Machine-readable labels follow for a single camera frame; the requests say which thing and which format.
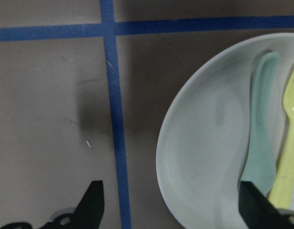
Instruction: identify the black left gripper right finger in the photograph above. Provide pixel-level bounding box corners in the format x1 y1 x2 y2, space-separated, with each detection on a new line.
238 181 294 229

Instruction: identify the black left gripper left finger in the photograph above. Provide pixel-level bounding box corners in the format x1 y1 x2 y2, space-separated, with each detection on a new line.
0 180 105 229

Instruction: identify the yellow plastic fork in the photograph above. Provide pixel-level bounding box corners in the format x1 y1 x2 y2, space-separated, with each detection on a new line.
268 68 294 209

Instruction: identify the white round plate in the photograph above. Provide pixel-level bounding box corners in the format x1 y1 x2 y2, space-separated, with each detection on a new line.
156 32 294 229

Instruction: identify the teal plastic spoon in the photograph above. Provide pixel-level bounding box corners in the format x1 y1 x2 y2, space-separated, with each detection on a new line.
240 52 279 196

